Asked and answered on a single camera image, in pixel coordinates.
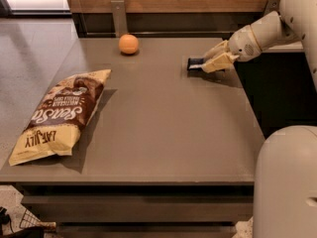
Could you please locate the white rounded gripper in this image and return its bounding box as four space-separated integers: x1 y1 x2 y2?
202 25 262 73

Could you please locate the dark blue rxbar wrapper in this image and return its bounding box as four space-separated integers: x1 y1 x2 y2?
187 58 204 70

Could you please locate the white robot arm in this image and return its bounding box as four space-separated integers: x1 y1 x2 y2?
202 0 317 238

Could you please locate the brown and yellow chip bag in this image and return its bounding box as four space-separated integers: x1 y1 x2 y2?
9 69 111 166

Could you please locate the orange fruit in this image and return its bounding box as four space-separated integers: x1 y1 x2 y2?
119 34 139 55

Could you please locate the grey drawer cabinet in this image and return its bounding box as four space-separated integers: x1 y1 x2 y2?
17 182 254 238

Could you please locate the right metal bracket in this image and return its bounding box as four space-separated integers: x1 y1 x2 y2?
263 0 280 16

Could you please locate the metal bracket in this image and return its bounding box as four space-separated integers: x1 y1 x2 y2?
263 0 280 16
111 0 128 38

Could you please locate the left metal bracket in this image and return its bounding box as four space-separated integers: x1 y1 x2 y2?
111 0 128 38

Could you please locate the black wire basket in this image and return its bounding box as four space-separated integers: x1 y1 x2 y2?
0 207 56 238

